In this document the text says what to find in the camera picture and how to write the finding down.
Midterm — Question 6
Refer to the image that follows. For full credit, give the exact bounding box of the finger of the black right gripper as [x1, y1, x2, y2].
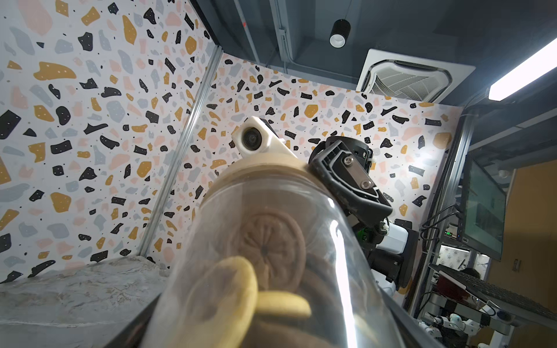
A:
[308, 140, 393, 229]

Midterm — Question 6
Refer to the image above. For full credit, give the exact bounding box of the jar with beige lid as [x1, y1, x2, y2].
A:
[141, 154, 403, 347]

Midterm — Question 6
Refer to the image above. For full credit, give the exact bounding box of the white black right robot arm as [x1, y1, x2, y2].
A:
[308, 136, 419, 296]

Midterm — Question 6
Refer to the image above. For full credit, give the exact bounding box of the white ceiling air conditioner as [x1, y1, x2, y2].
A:
[356, 49, 476, 103]

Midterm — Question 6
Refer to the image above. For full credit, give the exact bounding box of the black computer monitor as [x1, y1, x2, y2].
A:
[457, 158, 506, 261]

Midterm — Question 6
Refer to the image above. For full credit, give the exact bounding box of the black pendant ceiling lamp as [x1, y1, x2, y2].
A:
[329, 19, 351, 49]

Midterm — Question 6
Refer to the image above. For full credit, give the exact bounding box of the black keyboard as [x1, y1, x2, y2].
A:
[429, 265, 556, 330]

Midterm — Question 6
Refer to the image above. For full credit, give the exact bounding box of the fluorescent ceiling light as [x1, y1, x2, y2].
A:
[487, 39, 556, 102]

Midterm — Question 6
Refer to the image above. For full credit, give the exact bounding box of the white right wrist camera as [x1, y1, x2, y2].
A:
[232, 116, 295, 158]

